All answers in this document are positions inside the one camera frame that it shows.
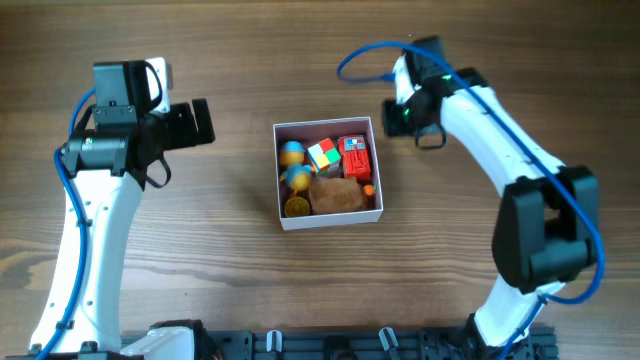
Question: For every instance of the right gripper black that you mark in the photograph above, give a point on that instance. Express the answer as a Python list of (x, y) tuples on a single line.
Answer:
[(388, 112)]

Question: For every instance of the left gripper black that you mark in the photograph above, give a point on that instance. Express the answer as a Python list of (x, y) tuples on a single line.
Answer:
[(183, 116)]

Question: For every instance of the red toy truck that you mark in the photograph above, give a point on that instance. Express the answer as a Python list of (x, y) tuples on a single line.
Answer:
[(355, 157)]

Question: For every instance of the orange duck toy blue cap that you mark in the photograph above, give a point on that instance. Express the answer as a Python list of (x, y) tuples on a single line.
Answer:
[(297, 174)]

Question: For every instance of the white box with pink interior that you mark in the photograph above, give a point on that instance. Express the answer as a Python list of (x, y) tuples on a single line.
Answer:
[(310, 132)]

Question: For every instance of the multicoloured puzzle cube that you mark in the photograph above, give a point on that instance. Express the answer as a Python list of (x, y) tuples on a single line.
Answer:
[(325, 157)]

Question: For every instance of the yellow round lemon slice toy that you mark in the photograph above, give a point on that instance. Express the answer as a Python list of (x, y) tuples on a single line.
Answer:
[(297, 206)]

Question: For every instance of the brown plush toy with carrot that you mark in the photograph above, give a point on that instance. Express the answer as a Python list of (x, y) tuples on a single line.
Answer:
[(339, 195)]

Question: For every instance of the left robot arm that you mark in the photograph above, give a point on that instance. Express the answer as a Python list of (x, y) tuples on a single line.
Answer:
[(121, 126)]

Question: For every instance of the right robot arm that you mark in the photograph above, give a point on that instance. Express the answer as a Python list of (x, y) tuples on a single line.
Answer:
[(546, 245)]

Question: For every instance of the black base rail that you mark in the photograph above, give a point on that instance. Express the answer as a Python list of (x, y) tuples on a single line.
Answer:
[(431, 343)]

